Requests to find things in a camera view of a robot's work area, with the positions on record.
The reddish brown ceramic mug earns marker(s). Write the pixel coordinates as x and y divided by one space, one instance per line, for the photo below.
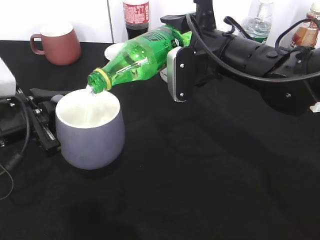
58 42

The white ceramic mug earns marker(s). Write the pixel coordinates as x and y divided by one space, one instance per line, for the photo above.
112 50

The cola bottle red label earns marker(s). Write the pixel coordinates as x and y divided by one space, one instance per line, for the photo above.
136 17

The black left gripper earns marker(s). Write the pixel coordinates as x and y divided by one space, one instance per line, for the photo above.
41 107

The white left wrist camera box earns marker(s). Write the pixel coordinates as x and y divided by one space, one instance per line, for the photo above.
8 83

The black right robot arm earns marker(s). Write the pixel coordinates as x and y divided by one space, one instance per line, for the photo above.
287 79

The black table cloth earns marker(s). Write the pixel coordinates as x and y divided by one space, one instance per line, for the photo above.
221 166

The clear water bottle green label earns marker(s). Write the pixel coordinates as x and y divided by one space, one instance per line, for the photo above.
258 22

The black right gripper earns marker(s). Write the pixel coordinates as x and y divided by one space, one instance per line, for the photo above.
192 59

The iced tea bottle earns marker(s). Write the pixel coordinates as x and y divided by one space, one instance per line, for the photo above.
307 33

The grey ceramic mug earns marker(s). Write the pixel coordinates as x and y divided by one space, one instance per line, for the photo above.
89 127

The green plastic soda bottle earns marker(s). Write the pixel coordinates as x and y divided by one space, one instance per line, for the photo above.
139 58

